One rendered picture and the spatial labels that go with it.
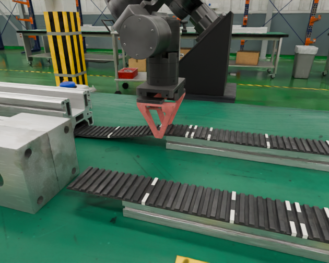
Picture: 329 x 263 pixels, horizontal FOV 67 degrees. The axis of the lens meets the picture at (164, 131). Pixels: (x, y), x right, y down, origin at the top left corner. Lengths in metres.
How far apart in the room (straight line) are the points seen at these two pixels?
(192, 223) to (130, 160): 0.18
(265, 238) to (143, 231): 0.14
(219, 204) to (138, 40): 0.23
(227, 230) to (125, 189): 0.13
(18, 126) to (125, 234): 0.21
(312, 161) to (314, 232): 0.20
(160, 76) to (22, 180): 0.25
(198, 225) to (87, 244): 0.13
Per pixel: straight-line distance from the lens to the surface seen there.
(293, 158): 0.48
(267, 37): 5.02
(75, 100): 0.59
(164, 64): 0.43
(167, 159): 0.45
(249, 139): 0.47
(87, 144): 0.52
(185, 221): 0.31
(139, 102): 0.43
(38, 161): 0.35
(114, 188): 0.33
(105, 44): 9.03
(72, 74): 3.74
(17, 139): 0.35
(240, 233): 0.31
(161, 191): 0.32
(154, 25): 0.35
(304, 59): 5.33
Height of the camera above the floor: 1.01
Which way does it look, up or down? 24 degrees down
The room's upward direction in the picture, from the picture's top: straight up
